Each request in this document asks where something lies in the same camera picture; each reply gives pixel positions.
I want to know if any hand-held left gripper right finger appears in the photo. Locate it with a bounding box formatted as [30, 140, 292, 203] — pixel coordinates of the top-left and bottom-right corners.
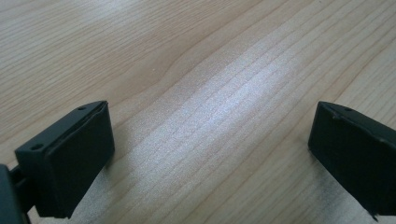
[307, 100, 396, 222]

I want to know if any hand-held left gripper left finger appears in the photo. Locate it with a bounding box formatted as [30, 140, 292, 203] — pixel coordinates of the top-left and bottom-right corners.
[14, 100, 116, 219]

